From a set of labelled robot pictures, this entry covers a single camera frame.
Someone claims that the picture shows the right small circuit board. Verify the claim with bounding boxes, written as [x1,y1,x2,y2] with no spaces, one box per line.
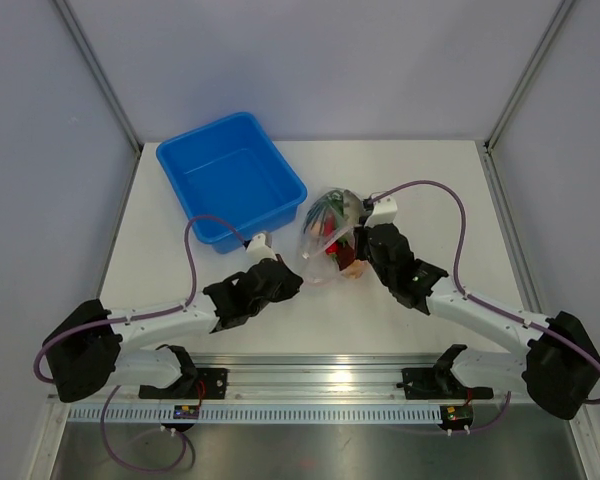
[443,405,473,422]

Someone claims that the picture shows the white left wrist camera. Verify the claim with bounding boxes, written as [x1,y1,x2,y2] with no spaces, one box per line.
[246,231,277,264]

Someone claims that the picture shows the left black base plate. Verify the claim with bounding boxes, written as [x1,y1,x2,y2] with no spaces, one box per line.
[138,368,228,400]

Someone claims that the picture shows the aluminium frame post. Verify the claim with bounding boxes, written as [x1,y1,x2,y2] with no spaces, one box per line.
[484,0,579,155]
[50,0,143,156]

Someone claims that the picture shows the green toy scallion strands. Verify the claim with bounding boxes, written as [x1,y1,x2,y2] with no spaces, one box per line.
[303,189,344,236]

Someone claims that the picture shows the right aluminium frame post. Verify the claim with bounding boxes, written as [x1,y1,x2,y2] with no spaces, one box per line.
[484,0,579,155]

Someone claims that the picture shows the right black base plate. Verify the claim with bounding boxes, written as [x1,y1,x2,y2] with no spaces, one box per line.
[396,367,473,400]

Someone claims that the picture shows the small circuit board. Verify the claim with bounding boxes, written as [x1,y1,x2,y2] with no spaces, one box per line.
[443,405,473,422]
[173,405,200,420]

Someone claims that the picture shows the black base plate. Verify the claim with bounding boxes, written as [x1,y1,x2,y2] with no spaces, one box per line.
[138,368,228,400]
[396,367,473,400]

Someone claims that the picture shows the blue plastic bin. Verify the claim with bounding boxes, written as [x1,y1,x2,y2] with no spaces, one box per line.
[156,112,307,239]

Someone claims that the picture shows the left aluminium frame post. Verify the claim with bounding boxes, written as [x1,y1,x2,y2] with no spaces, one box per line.
[50,0,143,156]

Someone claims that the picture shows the red toy chili pepper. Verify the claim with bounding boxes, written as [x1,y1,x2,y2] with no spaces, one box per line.
[323,214,347,256]

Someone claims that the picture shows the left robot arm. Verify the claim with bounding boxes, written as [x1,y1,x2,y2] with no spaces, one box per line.
[39,258,303,403]

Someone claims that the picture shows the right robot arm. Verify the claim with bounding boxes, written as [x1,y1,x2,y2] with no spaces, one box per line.
[354,223,600,420]

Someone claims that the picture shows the white slotted cable duct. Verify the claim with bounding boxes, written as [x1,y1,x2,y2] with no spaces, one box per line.
[68,403,442,425]

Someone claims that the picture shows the clear zip top bag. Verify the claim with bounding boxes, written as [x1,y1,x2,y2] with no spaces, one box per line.
[298,188,368,286]

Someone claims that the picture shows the aluminium mounting rail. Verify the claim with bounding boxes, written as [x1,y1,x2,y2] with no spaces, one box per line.
[47,352,591,404]

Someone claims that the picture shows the left small circuit board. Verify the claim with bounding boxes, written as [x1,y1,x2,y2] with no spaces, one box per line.
[173,405,200,420]

